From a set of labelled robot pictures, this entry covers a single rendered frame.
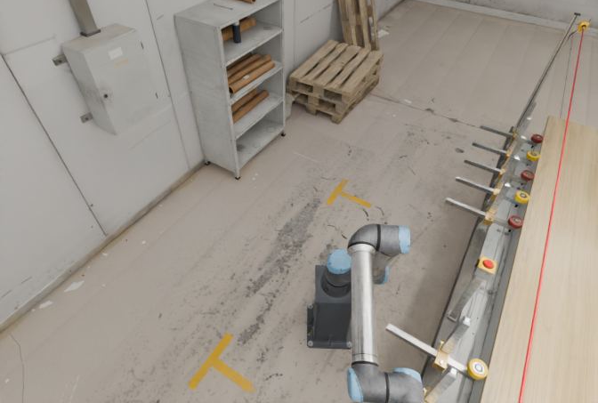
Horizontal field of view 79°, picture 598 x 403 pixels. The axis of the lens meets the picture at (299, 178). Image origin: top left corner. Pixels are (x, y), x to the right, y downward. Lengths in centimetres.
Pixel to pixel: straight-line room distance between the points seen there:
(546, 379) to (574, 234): 97
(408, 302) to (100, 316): 231
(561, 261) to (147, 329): 268
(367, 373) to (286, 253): 197
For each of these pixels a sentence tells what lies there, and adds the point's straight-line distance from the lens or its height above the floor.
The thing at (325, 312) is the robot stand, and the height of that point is 45.
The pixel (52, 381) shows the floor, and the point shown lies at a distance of 313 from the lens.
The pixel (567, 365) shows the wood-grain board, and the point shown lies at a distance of 219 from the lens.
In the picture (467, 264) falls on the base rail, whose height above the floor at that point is 70.
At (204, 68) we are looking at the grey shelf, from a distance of 322.
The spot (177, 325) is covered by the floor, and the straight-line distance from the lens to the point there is 297.
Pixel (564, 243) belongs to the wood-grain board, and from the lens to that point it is 264.
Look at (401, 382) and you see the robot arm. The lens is 134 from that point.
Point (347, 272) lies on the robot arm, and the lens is 210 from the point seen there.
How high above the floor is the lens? 261
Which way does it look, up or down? 44 degrees down
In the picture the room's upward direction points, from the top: 2 degrees clockwise
